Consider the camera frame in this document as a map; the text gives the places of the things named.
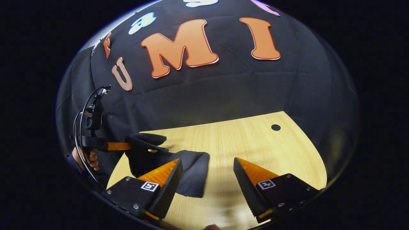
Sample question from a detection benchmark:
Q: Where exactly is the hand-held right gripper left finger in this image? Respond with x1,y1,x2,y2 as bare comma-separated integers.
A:
102,158,184,223

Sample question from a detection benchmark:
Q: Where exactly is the black backdrop cloth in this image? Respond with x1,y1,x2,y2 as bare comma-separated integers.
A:
56,0,360,192

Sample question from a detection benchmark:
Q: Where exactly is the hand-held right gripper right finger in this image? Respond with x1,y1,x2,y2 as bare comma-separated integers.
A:
233,157,320,224

